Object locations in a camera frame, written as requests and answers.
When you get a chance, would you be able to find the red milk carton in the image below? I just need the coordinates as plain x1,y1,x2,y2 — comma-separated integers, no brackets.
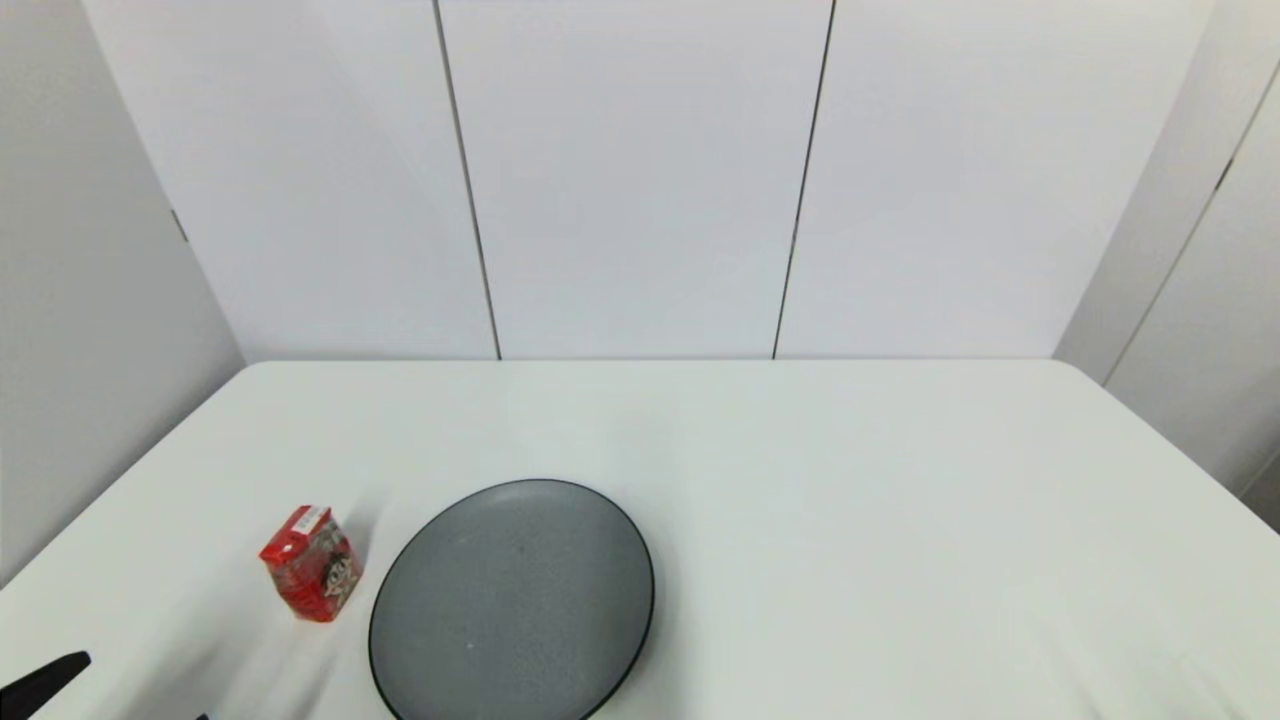
258,505,364,624

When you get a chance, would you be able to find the grey round plate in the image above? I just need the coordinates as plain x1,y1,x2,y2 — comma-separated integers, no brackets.
368,478,657,720

